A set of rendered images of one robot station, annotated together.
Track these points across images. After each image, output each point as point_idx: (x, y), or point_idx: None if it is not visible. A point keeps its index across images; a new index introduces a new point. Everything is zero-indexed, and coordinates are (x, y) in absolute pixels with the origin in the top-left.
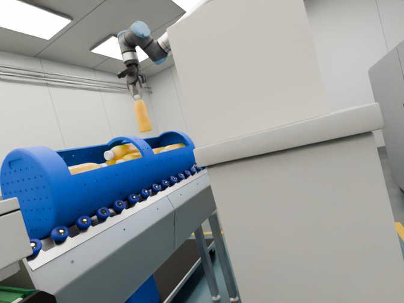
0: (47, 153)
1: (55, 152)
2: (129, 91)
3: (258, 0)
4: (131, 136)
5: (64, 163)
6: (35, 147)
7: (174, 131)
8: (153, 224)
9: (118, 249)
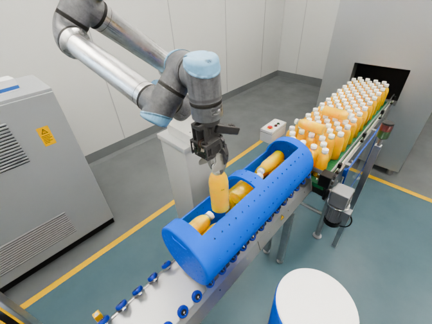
0: (275, 140)
1: (272, 142)
2: (227, 161)
3: None
4: (238, 174)
5: (268, 146)
6: (282, 138)
7: (179, 220)
8: None
9: None
